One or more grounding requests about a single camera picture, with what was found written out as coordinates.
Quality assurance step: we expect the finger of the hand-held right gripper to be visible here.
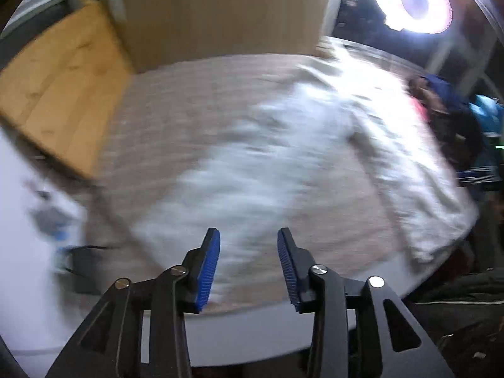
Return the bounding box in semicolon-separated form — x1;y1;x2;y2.
457;167;504;187

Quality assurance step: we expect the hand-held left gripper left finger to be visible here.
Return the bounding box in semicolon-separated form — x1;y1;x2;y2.
45;227;221;378

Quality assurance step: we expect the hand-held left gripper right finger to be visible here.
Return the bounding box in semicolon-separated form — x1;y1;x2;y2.
277;227;455;378

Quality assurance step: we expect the white shirt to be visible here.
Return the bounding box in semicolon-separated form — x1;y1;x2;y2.
130;45;479;296

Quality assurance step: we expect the pile of dark clothes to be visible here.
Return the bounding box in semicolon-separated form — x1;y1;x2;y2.
407;73;485;166

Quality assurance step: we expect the pink cloth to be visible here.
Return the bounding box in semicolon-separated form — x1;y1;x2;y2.
409;100;428;127

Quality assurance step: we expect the grey power adapter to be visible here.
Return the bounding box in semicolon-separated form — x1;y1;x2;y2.
63;244;115;296

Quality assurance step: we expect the person's black jacket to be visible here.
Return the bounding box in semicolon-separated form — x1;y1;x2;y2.
402;268;504;378

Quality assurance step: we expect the small white device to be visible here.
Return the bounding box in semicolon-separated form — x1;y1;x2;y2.
27;189;79;245

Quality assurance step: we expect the beige plaid table cloth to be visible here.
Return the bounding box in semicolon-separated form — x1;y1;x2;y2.
84;37;473;316

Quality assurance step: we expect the pine wood board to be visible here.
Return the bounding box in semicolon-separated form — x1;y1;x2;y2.
0;0;135;180

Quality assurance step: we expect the ring light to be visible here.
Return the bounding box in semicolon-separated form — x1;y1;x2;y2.
372;0;453;36

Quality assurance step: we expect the light wooden wall panel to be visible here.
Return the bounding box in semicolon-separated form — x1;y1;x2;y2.
108;0;341;73

